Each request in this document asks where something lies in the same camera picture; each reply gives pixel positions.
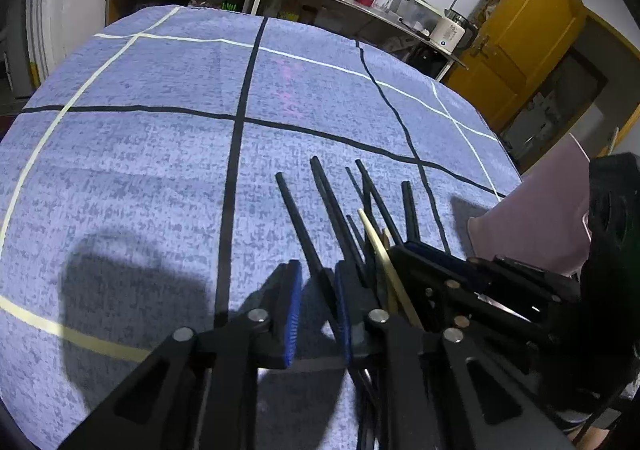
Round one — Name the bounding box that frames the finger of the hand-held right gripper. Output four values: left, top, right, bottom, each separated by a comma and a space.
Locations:
389, 246, 557, 377
404, 240, 585, 305

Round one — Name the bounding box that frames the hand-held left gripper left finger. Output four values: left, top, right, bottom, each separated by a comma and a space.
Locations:
57, 260, 303, 450

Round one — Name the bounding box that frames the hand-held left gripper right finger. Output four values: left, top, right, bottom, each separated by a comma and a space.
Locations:
335, 259, 576, 450

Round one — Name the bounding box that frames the pink utensil holder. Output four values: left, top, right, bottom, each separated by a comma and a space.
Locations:
467, 132, 593, 278

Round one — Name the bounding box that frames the blue checked tablecloth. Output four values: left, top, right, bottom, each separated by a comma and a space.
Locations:
0, 5, 523, 450

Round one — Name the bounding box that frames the white electric kettle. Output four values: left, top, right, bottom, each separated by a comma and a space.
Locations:
429, 9, 482, 54

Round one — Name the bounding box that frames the yellow wooden door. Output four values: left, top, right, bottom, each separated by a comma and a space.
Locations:
444, 0, 587, 132

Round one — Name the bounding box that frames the white plastic container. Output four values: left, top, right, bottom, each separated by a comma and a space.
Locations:
399, 0, 442, 32

